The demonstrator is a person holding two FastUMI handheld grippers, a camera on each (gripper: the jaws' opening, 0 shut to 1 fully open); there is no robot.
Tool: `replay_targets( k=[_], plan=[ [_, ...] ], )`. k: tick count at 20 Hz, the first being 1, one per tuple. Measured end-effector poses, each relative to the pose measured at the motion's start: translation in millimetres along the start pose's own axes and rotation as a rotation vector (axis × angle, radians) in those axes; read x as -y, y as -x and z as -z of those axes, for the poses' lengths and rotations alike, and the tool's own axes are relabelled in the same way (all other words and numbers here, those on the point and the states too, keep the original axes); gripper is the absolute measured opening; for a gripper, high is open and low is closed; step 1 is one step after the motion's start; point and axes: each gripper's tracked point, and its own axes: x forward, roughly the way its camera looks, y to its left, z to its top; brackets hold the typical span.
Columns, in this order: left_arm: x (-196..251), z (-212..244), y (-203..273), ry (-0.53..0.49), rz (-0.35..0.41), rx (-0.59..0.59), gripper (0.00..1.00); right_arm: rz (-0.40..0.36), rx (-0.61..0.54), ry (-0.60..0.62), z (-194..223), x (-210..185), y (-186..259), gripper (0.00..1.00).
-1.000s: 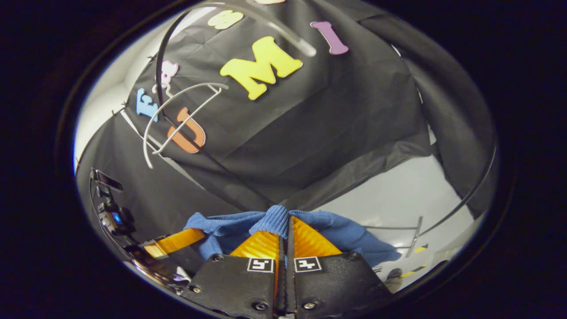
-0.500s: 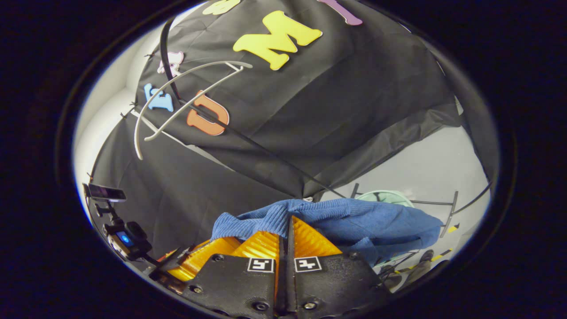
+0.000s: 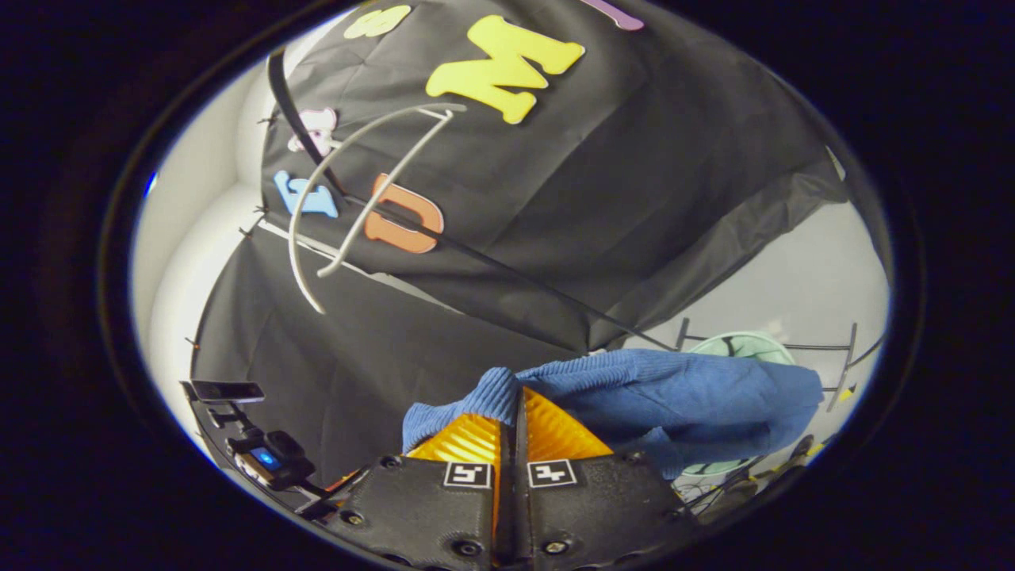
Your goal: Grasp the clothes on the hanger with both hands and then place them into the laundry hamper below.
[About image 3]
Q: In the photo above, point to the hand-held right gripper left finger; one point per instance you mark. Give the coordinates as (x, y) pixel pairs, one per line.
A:
(420, 507)

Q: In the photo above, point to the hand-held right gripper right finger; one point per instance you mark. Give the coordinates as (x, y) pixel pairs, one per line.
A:
(519, 507)

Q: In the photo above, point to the blue knitted sweater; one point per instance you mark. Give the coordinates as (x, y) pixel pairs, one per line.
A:
(674, 396)

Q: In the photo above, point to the pale green laundry hamper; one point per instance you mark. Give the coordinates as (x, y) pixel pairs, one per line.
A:
(745, 347)

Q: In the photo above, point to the white plastic clothes hanger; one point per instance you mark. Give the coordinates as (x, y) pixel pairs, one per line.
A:
(295, 222)

